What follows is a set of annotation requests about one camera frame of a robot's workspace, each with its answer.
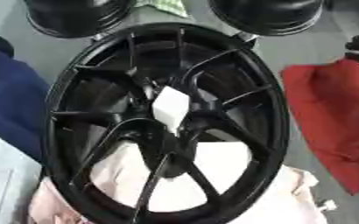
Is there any red cloth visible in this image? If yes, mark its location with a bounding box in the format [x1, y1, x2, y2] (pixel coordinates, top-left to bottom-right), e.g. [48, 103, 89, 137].
[278, 59, 359, 196]

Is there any pale pink cloth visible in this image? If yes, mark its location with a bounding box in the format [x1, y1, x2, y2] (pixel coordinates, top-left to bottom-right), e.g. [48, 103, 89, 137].
[27, 141, 330, 224]

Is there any green checked cloth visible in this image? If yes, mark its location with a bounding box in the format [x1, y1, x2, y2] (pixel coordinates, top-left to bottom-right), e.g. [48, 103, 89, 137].
[133, 0, 191, 18]

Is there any black spoked wheel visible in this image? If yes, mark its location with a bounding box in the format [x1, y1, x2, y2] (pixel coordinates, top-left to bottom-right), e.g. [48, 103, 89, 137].
[41, 22, 292, 224]

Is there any light blue cloth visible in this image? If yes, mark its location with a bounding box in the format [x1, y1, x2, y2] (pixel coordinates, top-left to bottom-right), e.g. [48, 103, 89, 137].
[0, 127, 45, 224]

